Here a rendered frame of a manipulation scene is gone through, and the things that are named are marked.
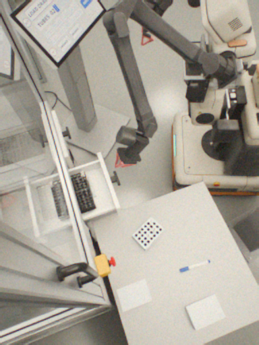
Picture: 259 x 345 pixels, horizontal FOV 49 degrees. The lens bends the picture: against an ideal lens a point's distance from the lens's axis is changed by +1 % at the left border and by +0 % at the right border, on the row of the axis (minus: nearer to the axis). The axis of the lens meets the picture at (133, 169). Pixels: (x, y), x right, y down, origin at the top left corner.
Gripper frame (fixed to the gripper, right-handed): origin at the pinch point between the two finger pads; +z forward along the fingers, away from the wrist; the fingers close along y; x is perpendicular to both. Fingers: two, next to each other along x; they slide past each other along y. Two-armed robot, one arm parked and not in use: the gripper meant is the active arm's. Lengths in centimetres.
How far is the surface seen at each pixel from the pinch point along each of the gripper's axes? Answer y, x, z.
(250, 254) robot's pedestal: -112, 51, 33
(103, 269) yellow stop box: 14.2, 38.9, 13.4
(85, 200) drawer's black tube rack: 12.9, 8.8, 14.3
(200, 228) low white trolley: -32.1, 34.5, -0.9
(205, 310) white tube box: -18, 65, 2
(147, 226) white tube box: -11.2, 26.1, 9.5
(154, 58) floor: -121, -151, 33
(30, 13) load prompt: 25, -84, -7
